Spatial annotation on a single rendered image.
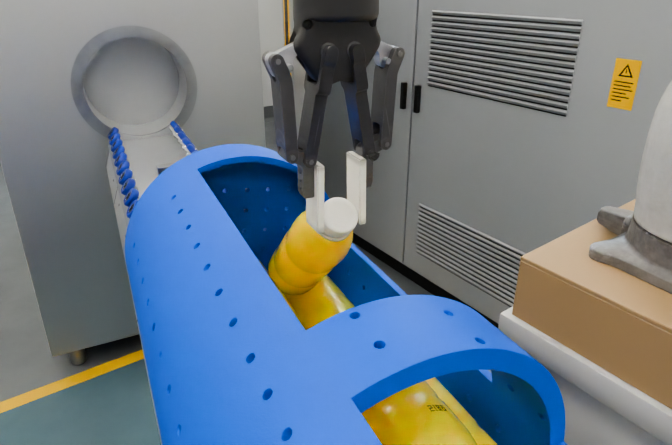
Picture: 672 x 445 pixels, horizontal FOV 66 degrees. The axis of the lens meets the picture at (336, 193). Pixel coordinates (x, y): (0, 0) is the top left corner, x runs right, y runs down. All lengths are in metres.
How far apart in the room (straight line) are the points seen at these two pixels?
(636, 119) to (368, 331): 1.51
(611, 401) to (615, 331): 0.09
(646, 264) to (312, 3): 0.51
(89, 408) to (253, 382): 1.88
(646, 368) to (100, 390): 1.92
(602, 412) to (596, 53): 1.26
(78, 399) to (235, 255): 1.85
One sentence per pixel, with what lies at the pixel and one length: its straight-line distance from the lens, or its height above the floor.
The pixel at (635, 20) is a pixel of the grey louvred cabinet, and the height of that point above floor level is 1.33.
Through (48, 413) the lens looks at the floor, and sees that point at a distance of 2.25.
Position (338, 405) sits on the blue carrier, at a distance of 0.30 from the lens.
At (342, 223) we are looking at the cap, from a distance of 0.51.
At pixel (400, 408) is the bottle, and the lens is 0.36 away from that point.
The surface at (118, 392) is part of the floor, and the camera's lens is 2.23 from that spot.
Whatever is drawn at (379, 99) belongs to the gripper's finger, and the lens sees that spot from 0.51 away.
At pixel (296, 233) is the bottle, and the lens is 0.55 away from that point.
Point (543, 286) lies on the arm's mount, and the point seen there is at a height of 1.07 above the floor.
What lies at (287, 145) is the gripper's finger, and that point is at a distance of 0.46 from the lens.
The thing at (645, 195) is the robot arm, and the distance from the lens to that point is 0.72.
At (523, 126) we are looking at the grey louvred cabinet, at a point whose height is 0.95.
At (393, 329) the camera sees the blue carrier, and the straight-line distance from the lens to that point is 0.34.
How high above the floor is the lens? 1.44
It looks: 23 degrees down
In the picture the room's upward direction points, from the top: straight up
